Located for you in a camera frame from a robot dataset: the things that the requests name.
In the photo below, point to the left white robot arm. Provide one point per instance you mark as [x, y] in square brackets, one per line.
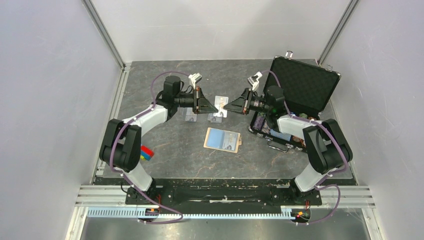
[121, 147]

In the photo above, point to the aluminium front frame rail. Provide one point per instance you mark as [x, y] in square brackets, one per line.
[110, 201]

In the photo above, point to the tan leather card holder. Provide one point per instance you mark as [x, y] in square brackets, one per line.
[222, 140]

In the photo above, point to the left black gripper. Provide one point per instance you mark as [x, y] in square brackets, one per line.
[201, 105]

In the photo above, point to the colourful toy block stack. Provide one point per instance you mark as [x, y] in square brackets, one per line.
[146, 153]

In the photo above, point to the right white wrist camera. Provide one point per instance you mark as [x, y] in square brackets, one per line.
[253, 81]

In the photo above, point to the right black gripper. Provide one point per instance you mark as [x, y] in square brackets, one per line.
[242, 104]

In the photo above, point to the aluminium corner post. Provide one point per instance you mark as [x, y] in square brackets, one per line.
[94, 15]
[348, 12]

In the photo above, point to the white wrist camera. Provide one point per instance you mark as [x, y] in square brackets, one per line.
[194, 79]
[253, 81]

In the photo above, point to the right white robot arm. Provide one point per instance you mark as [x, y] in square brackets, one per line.
[326, 146]

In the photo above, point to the black poker chip case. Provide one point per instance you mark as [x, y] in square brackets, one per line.
[307, 90]

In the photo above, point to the left aluminium corner post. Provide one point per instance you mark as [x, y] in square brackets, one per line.
[94, 15]

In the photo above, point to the right aluminium corner post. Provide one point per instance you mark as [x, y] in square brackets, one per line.
[348, 12]

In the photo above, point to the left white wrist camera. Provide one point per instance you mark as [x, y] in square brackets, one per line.
[194, 79]

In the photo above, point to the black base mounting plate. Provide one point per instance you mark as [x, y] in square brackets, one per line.
[174, 195]

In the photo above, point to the clear acrylic card stand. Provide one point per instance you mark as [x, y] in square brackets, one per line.
[201, 118]

